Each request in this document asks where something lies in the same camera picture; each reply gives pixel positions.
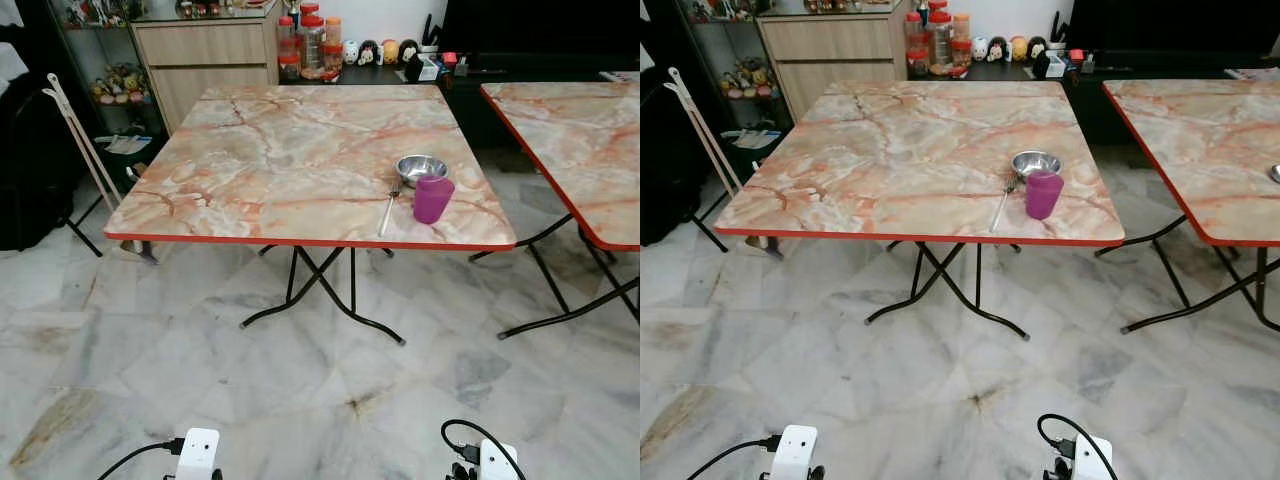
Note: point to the yellow round figurine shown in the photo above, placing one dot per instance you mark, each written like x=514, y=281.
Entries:
x=390, y=50
x=1019, y=46

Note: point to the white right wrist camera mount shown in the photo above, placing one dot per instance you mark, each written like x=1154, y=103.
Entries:
x=497, y=463
x=1092, y=460

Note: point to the small jar red lid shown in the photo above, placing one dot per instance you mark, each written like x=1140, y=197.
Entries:
x=333, y=57
x=917, y=62
x=961, y=52
x=289, y=66

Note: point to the large black bag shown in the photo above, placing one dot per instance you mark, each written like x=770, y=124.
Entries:
x=30, y=170
x=670, y=170

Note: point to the marble-pattern folding table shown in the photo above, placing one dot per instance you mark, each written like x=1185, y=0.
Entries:
x=590, y=140
x=280, y=160
x=1200, y=140
x=900, y=150

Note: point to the white round figurine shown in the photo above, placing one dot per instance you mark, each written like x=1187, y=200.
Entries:
x=980, y=47
x=350, y=50

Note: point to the beige folding rack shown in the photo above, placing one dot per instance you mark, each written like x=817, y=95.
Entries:
x=88, y=145
x=706, y=130

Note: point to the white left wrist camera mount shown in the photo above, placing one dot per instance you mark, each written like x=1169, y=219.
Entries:
x=198, y=455
x=798, y=452

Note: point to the black and white figurine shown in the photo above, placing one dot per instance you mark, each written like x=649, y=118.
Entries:
x=997, y=48
x=367, y=52

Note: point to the small white box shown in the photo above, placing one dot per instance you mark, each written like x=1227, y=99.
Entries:
x=430, y=68
x=1056, y=66

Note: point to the black glass display shelf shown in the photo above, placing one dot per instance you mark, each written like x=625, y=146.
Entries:
x=140, y=110
x=765, y=100

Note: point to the purple plastic cup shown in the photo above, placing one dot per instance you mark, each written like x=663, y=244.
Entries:
x=1044, y=196
x=433, y=200

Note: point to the black round figurine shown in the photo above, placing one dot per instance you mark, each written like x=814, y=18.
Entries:
x=407, y=50
x=1037, y=47

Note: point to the colourful magazine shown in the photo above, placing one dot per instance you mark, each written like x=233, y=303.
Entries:
x=622, y=76
x=1255, y=74

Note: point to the wooden drawer cabinet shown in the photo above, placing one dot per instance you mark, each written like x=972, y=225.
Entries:
x=835, y=55
x=210, y=60

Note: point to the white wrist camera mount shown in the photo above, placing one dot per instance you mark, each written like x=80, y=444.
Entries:
x=1092, y=460
x=497, y=463
x=798, y=452
x=198, y=455

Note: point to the small steel bowl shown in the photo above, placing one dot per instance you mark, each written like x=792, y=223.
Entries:
x=1036, y=163
x=420, y=168

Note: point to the large clear jar red lid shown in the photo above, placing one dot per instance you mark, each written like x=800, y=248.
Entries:
x=938, y=38
x=311, y=40

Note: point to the jar of orange snacks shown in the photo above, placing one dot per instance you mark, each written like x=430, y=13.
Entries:
x=333, y=30
x=961, y=25

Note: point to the black television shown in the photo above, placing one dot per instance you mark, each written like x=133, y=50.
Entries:
x=1170, y=25
x=540, y=25

